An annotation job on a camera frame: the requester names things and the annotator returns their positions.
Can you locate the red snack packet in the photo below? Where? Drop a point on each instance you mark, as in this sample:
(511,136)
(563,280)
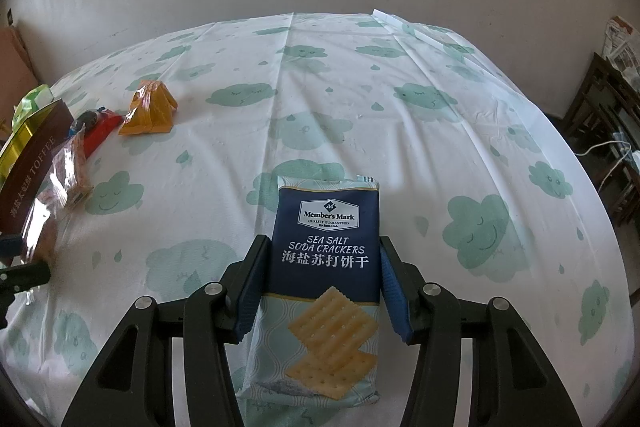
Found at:
(102,132)

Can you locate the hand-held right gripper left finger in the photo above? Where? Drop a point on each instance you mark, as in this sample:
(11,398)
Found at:
(247,302)

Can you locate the dark wooden cabinet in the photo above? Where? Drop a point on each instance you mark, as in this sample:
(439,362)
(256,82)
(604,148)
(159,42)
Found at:
(600,107)

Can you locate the brown and gold tin box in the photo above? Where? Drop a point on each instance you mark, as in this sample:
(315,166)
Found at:
(35,167)

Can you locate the green tissue pack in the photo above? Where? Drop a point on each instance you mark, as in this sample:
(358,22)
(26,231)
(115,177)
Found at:
(30,99)

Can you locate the clear bag of orange snacks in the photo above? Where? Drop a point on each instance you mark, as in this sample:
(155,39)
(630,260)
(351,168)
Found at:
(55,187)

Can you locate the orange snack packet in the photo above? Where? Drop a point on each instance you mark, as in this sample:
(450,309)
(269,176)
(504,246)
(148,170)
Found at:
(150,112)

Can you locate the stack of newspapers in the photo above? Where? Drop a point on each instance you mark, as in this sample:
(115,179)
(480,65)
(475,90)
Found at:
(622,42)

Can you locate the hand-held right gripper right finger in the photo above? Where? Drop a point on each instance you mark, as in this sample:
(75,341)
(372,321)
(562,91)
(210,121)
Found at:
(397,307)

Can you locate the dark blue cracker packet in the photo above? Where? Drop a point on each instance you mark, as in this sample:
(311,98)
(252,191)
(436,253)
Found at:
(325,232)

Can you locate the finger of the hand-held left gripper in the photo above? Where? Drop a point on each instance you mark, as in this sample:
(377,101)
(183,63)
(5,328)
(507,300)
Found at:
(9,246)
(27,276)

